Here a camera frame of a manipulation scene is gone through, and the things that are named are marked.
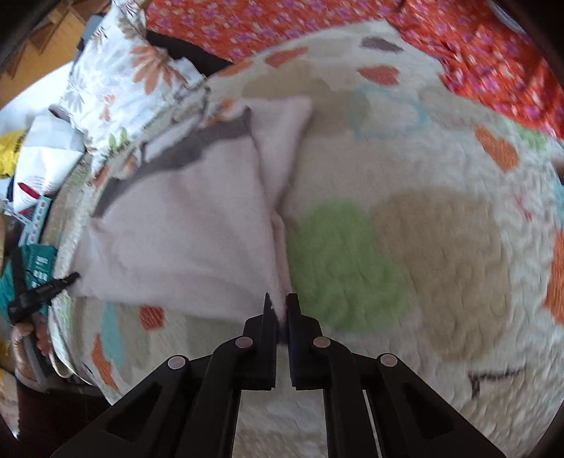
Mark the teal and white box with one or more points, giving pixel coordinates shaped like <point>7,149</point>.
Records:
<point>36,220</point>

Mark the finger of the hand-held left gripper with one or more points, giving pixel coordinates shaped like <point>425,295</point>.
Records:
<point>42,294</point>

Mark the white floral pillow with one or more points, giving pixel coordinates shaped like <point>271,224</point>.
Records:
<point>132,66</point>

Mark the white plastic bag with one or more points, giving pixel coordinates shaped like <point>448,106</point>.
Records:
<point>48,149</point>

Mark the patchwork patterned fleece blanket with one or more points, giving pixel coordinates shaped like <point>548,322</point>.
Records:
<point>440,246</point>

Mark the person's left hand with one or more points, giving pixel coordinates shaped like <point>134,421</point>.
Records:
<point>40,341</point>

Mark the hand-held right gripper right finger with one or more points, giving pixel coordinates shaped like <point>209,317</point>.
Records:
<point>292,313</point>

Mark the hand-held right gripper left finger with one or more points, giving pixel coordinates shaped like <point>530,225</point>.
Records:
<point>267,313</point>

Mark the pale pink cloth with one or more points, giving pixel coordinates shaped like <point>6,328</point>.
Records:
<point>176,220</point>

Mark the yellow plastic bag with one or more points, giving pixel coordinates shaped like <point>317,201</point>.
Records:
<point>9,149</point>

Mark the orange floral bed sheet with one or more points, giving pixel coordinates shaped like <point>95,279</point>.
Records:
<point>264,26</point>

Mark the wooden furniture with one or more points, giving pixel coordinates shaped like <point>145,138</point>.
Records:
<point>53,31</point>

